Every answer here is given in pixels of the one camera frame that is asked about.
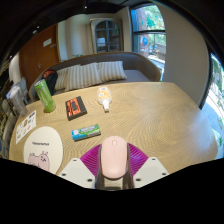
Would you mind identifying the white sticker sheet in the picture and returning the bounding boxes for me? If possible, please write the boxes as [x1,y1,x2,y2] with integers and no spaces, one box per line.
[15,110,38,145]

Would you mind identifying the clear plastic bottle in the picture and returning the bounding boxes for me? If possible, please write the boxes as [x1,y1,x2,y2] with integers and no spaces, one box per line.
[5,85,29,118]

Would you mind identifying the small white orange-labelled bottle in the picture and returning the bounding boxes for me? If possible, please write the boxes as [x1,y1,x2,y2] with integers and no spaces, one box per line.
[96,86,112,113]

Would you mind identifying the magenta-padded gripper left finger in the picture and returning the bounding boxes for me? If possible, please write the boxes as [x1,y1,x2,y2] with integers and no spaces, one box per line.
[58,143,104,190]

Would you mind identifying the black and red backpack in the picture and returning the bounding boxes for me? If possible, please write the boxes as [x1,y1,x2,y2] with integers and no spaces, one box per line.
[39,69,59,97]

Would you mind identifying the green and white packet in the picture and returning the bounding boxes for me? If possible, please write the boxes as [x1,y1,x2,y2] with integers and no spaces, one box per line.
[71,123,102,142]

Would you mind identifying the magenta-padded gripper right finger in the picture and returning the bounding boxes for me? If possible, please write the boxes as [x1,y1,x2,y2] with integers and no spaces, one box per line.
[125,142,170,189]

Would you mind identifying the white pig-print mouse pad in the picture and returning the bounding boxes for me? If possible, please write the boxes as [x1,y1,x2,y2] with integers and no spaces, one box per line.
[23,125,64,174]

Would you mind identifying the green drink can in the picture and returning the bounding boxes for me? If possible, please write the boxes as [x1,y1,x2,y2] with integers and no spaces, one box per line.
[34,78,57,114]

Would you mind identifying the black and orange box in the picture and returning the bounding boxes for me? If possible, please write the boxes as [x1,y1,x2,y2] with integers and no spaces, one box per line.
[64,95,88,122]

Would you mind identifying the arched glass-door cabinet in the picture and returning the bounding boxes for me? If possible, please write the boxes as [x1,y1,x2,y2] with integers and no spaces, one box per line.
[89,17,124,54]

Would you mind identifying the brown wooden door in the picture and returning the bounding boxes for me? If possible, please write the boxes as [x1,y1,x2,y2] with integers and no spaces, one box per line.
[18,24,62,90]

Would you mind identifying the striped cushion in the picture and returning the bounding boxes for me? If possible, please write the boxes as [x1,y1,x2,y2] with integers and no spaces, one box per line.
[53,67,69,92]
[64,62,103,93]
[96,60,128,83]

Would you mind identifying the grey curved sofa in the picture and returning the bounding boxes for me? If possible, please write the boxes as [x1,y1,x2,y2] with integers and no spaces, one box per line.
[27,51,162,102]

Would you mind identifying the pink computer mouse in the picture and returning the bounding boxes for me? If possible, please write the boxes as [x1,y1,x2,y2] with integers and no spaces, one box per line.
[99,135,129,181]

